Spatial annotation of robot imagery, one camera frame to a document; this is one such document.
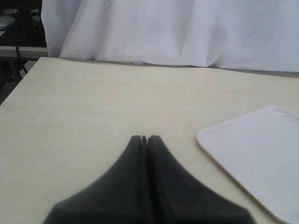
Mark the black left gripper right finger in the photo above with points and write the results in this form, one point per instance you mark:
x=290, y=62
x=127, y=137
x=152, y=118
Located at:
x=179, y=198

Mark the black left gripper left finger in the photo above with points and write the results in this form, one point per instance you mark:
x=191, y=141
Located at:
x=120, y=196

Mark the white plastic tray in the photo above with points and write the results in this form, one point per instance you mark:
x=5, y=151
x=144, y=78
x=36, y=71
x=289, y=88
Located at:
x=260, y=150

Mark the white backdrop curtain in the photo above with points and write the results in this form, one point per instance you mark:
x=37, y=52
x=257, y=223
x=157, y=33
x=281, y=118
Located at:
x=231, y=34

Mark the dark background clutter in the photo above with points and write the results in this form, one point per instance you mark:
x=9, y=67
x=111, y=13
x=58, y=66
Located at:
x=22, y=37

